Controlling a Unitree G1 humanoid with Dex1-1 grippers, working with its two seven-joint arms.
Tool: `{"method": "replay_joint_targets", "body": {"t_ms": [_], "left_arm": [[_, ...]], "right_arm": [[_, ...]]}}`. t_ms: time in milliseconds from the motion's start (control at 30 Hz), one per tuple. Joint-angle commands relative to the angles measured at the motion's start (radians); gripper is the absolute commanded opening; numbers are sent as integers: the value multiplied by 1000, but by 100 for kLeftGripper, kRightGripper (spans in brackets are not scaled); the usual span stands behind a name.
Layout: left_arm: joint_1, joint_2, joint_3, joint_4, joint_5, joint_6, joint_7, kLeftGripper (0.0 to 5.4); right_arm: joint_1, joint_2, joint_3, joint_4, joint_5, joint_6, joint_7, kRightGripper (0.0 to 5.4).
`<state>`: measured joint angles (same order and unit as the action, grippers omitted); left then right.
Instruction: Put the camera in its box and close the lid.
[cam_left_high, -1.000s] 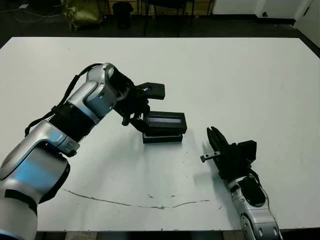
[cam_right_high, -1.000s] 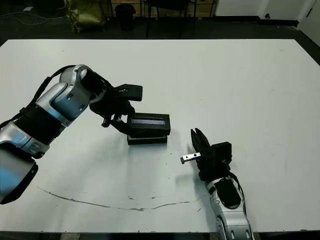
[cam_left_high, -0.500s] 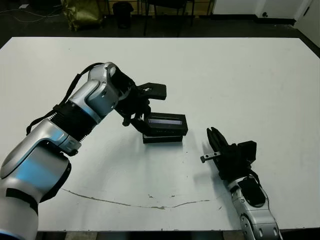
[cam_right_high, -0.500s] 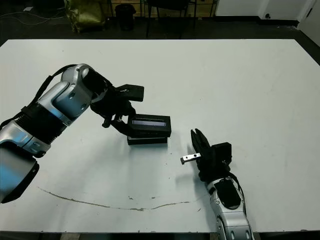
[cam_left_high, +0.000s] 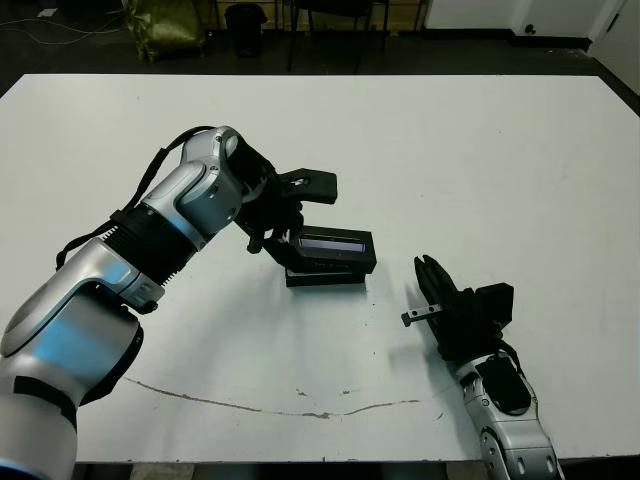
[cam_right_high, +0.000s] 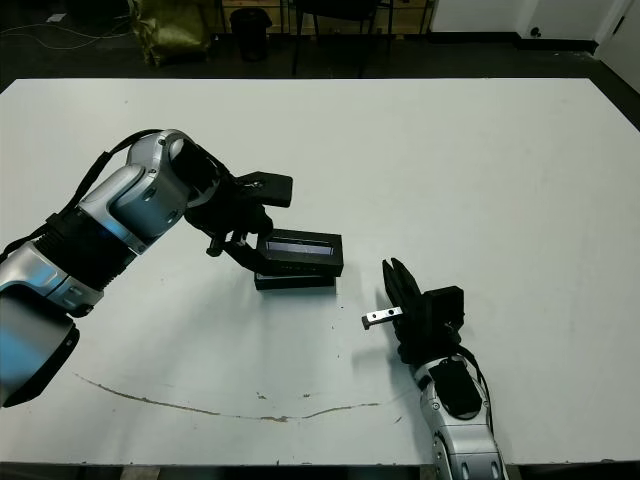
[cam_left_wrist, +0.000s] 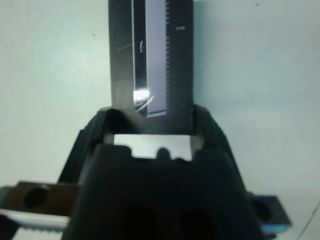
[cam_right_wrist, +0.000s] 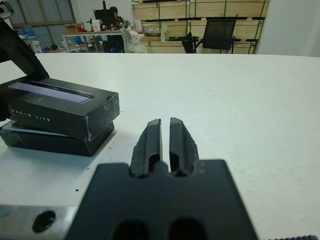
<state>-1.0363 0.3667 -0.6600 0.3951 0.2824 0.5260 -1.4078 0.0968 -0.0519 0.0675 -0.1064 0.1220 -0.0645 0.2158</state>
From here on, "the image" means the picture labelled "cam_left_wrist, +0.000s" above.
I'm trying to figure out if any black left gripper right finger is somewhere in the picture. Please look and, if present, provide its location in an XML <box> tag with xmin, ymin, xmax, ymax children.
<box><xmin>191</xmin><ymin>103</ymin><xmax>248</xmax><ymax>194</ymax></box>

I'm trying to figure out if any black box lid camera print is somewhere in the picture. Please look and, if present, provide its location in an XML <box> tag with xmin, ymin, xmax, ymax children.
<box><xmin>107</xmin><ymin>0</ymin><xmax>196</xmax><ymax>161</ymax></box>

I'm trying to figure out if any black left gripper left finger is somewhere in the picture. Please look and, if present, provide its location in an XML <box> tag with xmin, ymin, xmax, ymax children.
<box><xmin>58</xmin><ymin>105</ymin><xmax>116</xmax><ymax>185</ymax></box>

